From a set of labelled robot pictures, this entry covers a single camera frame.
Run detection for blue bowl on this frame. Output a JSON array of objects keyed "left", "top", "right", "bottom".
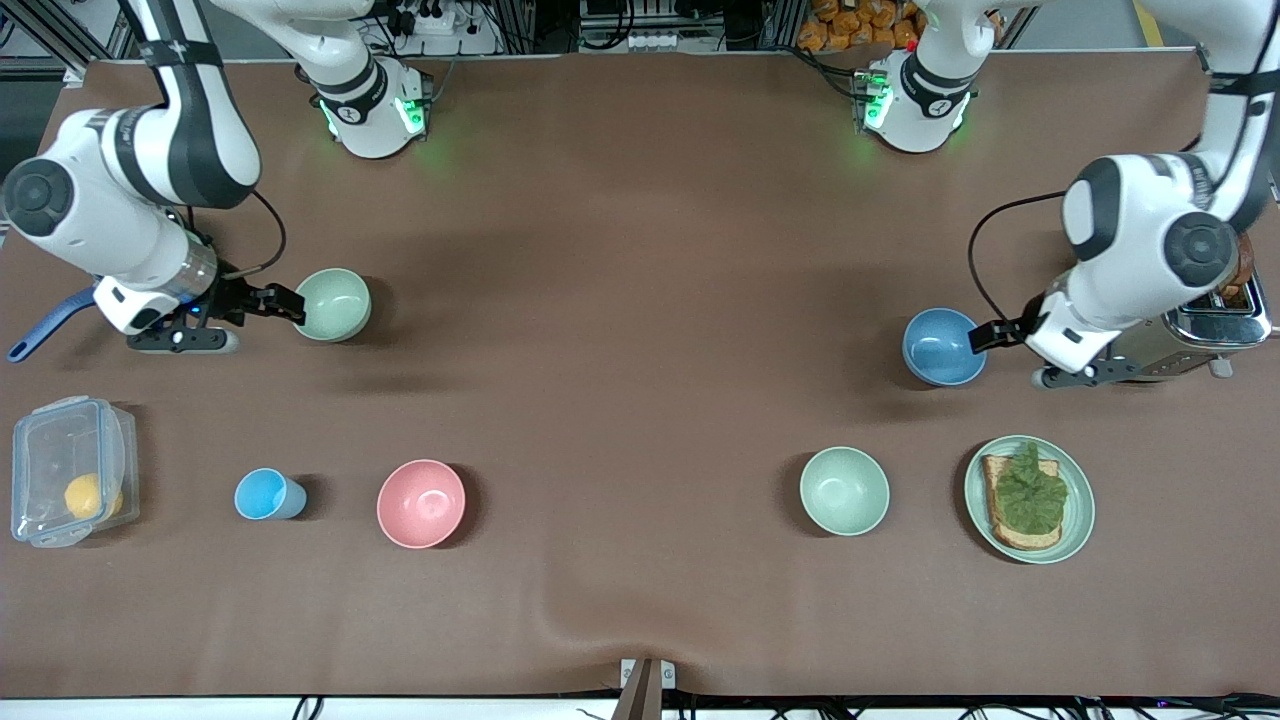
[{"left": 902, "top": 307, "right": 988, "bottom": 387}]

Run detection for pale green bowl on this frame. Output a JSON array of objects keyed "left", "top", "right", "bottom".
[
  {"left": 293, "top": 268, "right": 373, "bottom": 343},
  {"left": 799, "top": 446, "right": 891, "bottom": 537}
]

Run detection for pink bowl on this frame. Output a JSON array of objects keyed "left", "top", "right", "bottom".
[{"left": 376, "top": 459, "right": 468, "bottom": 550}]

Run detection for silver toaster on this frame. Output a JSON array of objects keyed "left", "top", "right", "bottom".
[{"left": 1110, "top": 285, "right": 1276, "bottom": 383}]

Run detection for green lettuce leaf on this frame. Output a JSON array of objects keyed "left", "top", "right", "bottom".
[{"left": 995, "top": 441, "right": 1069, "bottom": 536}]

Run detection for pale green plate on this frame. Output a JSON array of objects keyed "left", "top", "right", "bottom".
[{"left": 964, "top": 436, "right": 1097, "bottom": 565}]

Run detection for clear plastic lidded container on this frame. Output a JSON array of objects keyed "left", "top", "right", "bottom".
[{"left": 10, "top": 396, "right": 141, "bottom": 549}]

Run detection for blue plastic cup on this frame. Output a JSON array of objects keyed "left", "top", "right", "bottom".
[{"left": 234, "top": 467, "right": 308, "bottom": 522}]

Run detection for dark brown bread slice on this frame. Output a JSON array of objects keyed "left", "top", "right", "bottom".
[{"left": 1222, "top": 235, "right": 1257, "bottom": 303}]

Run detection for yellow lemon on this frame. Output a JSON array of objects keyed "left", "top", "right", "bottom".
[{"left": 64, "top": 473, "right": 126, "bottom": 521}]

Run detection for light toast slice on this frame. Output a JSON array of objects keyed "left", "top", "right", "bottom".
[{"left": 981, "top": 455, "right": 1063, "bottom": 552}]

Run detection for white power strip with plugs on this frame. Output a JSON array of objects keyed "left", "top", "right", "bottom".
[{"left": 385, "top": 0, "right": 501, "bottom": 57}]

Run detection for orange snack packets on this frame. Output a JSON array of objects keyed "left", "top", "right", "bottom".
[{"left": 797, "top": 0, "right": 926, "bottom": 54}]

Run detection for metal table clamp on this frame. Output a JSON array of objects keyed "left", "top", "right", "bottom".
[{"left": 612, "top": 657, "right": 676, "bottom": 720}]

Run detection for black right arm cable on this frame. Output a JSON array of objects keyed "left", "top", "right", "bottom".
[{"left": 215, "top": 190, "right": 288, "bottom": 281}]

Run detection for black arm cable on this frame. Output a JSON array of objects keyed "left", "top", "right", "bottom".
[
  {"left": 966, "top": 190, "right": 1067, "bottom": 326},
  {"left": 215, "top": 190, "right": 288, "bottom": 281}
]

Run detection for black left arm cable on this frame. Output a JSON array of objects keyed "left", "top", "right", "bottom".
[{"left": 966, "top": 190, "right": 1067, "bottom": 326}]

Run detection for blue pan handle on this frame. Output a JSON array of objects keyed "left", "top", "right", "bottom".
[{"left": 8, "top": 285, "right": 101, "bottom": 363}]

